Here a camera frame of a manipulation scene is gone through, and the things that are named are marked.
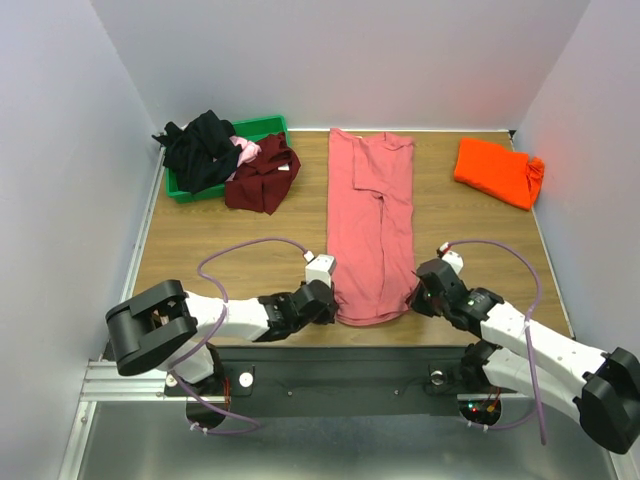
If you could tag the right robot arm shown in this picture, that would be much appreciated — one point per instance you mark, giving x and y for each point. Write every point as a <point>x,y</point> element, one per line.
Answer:
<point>599,390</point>

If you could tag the maroon t-shirt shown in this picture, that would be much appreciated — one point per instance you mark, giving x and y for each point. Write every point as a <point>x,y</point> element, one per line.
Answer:
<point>262,184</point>

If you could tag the light pink t-shirt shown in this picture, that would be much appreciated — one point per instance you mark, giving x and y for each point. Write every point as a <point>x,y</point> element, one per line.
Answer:
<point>249,149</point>

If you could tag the black t-shirt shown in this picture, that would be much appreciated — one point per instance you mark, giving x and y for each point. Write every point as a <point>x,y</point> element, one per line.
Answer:
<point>201,155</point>

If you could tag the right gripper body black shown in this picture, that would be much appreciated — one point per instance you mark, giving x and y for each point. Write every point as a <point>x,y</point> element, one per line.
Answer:
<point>420,300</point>

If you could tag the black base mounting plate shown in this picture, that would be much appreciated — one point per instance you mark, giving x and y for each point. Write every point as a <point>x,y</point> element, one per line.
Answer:
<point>268,382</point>

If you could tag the green plastic bin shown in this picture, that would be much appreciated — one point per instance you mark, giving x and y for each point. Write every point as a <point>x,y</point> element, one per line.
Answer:
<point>253,129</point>

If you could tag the folded orange t-shirt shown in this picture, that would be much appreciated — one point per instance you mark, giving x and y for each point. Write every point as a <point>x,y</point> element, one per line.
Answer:
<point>511,177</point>

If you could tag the salmon pink t-shirt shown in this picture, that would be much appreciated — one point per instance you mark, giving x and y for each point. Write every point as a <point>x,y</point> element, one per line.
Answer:
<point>369,225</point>

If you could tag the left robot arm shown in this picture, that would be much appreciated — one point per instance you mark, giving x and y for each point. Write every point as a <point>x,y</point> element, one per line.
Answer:
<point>165,327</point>

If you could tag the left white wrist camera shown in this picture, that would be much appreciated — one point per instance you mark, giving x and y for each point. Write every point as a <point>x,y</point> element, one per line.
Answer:
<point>319,268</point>

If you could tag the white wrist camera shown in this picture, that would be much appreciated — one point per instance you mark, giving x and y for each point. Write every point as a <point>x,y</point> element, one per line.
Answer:
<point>448,255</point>
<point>319,268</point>

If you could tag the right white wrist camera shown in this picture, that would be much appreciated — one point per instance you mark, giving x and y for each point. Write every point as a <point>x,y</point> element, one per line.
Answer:
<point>448,255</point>

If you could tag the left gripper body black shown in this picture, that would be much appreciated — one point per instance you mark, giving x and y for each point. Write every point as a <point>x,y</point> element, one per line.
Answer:
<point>322,318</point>

